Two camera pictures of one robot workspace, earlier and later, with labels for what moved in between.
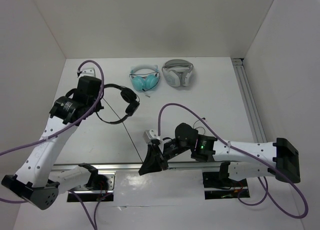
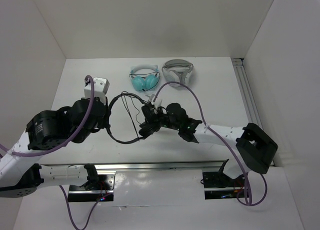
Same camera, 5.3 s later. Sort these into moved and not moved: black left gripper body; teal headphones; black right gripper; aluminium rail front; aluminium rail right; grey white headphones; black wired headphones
Moved: black left gripper body; black right gripper; black wired headphones
Not moved: grey white headphones; aluminium rail front; teal headphones; aluminium rail right
